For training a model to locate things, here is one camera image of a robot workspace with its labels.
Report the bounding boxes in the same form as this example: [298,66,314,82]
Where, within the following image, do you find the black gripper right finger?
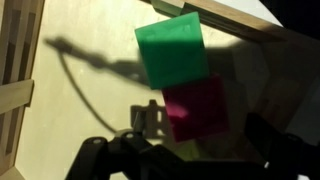
[244,113,320,180]

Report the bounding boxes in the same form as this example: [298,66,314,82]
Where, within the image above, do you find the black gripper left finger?
[65,131,184,180]

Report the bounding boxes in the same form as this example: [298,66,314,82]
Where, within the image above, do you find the pink block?
[162,75,229,142]

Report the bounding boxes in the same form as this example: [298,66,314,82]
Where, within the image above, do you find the lime green block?
[174,140,202,161]

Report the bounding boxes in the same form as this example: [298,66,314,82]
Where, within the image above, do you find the wooden tray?
[0,0,320,180]

